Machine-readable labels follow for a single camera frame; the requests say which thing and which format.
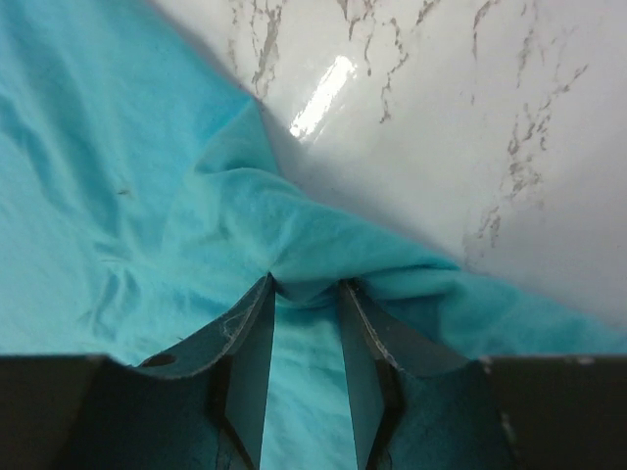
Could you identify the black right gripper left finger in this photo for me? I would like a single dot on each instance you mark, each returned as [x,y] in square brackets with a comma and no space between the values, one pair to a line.
[199,404]

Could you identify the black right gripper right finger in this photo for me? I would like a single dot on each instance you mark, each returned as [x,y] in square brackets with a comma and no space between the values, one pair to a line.
[414,404]

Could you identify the turquoise t shirt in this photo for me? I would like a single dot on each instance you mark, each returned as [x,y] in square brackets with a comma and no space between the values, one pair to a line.
[140,199]

